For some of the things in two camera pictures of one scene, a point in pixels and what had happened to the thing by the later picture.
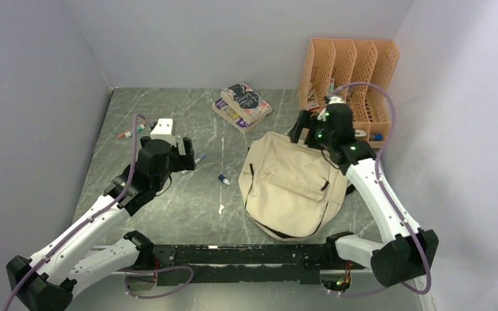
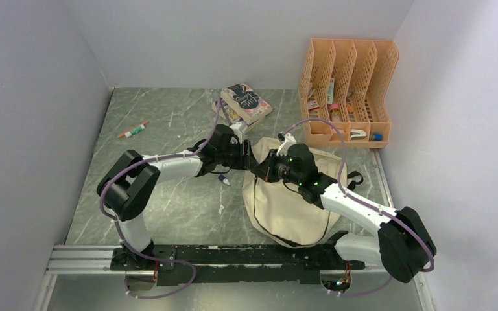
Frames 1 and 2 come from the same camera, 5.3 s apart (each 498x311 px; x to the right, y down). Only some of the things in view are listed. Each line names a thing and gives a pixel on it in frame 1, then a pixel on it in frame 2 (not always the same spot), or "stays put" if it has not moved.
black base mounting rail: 249,263 stays put
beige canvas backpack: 289,191 stays put
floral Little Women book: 244,100 stays put
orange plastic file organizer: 360,72 stays put
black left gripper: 185,162 to 244,161
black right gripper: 304,117 to 265,170
